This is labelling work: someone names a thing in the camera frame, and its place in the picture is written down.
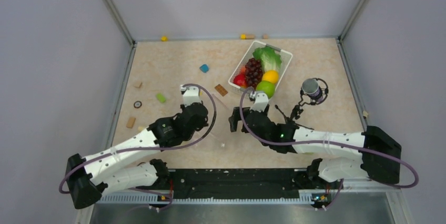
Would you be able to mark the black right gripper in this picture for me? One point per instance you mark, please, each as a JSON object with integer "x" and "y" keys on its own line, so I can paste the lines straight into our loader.
{"x": 234, "y": 119}

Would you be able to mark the green lime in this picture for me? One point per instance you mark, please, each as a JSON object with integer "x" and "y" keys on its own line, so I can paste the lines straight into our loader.
{"x": 267, "y": 87}

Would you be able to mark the yellow lemon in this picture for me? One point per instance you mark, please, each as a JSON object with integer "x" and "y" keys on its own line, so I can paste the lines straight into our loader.
{"x": 271, "y": 76}

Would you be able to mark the clear zip top bag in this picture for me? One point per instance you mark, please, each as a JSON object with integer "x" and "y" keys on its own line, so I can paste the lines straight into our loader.
{"x": 216, "y": 140}

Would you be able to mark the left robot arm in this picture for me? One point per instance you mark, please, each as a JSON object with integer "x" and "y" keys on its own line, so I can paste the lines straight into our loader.
{"x": 91, "y": 177}

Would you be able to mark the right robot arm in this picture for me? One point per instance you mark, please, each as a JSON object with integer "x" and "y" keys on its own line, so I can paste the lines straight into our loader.
{"x": 372, "y": 153}

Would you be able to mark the brown lego brick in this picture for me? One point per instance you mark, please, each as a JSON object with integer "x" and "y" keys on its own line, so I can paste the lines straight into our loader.
{"x": 221, "y": 90}

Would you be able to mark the red apple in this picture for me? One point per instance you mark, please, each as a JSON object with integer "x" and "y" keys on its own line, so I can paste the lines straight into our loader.
{"x": 240, "y": 81}

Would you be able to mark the dark red grape bunch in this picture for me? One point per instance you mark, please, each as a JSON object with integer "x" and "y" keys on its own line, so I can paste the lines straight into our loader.
{"x": 253, "y": 72}

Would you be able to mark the white perforated plastic basket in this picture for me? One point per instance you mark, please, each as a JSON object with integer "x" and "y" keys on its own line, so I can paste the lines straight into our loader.
{"x": 285, "y": 55}

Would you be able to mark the blue block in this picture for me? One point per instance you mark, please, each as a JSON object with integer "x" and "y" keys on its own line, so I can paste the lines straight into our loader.
{"x": 204, "y": 68}

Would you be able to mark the green lettuce leaf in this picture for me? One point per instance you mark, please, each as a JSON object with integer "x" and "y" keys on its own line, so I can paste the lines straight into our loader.
{"x": 268, "y": 58}

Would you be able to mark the green toy block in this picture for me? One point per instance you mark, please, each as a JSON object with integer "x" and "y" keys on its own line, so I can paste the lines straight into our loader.
{"x": 160, "y": 97}

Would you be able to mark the yellow and wood peg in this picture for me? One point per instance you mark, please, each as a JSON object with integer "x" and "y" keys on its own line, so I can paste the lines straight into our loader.
{"x": 247, "y": 36}

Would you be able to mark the microphone on black tripod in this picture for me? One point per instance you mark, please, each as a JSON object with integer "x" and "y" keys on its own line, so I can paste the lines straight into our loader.
{"x": 313, "y": 91}

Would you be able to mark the wooden rectangular block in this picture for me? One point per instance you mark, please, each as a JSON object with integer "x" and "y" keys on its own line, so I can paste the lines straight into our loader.
{"x": 130, "y": 122}

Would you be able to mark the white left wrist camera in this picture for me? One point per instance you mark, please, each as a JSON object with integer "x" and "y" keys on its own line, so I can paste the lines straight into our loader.
{"x": 190, "y": 95}

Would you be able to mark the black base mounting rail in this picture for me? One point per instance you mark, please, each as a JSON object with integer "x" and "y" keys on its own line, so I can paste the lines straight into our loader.
{"x": 241, "y": 184}

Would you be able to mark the small black ring wheel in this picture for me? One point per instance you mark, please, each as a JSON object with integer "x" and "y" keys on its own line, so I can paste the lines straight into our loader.
{"x": 137, "y": 104}

